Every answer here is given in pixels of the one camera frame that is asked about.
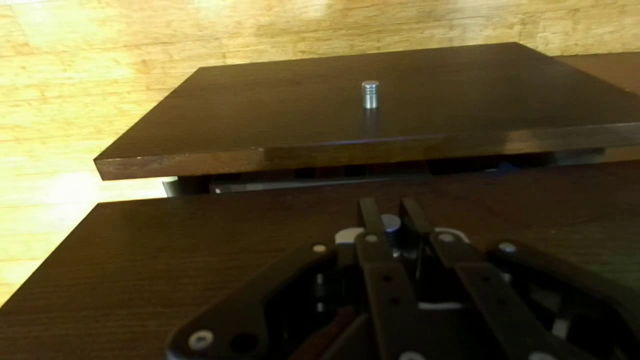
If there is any open lower wooden drawer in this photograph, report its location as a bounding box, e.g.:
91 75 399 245
94 43 640 181

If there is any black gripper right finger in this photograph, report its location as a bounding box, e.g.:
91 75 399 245
400 198 593 360

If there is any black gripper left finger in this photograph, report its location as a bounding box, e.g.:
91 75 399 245
356 198 428 360

